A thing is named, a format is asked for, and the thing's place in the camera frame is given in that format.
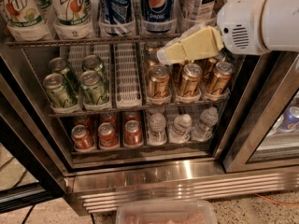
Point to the front right gold can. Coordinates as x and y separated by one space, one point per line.
221 75

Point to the front right orange can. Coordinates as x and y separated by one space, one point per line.
132 133

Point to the blue pepsi bottle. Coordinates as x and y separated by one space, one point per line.
117 17
157 15

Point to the second row middle gold can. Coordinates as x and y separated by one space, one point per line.
176 71

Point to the right glass fridge door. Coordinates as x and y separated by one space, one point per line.
260 142

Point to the blue can behind glass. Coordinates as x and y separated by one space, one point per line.
290 119

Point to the front right green can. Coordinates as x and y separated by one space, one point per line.
93 88

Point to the second row left gold can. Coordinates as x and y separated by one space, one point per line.
151 60

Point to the front left orange can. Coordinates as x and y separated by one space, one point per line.
83 141

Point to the front left green can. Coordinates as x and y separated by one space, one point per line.
59 91

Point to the white label bottle left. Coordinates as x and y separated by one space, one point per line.
193 11

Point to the open left fridge door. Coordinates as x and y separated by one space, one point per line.
24 141

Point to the front middle orange can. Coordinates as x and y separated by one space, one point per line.
107 136

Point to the green can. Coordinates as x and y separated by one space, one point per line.
63 67
93 88
95 63
59 91

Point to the steel fridge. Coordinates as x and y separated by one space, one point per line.
101 180

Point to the second row gold can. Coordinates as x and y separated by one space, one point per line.
210 62
151 60
176 71

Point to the clear plastic bin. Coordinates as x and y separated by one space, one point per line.
166 212

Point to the back right green can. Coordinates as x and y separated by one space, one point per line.
95 63

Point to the front middle gold can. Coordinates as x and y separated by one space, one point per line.
191 76

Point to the back left green can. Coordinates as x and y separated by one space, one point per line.
63 67

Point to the orange can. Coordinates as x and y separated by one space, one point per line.
83 141
107 136
132 133

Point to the back left gold can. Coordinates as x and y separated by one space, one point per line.
152 46

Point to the front left gold can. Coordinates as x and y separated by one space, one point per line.
158 82

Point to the front left 7up bottle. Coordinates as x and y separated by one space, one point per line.
25 20

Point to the second row right gold can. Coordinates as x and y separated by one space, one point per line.
210 62

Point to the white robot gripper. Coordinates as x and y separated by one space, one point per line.
241 23

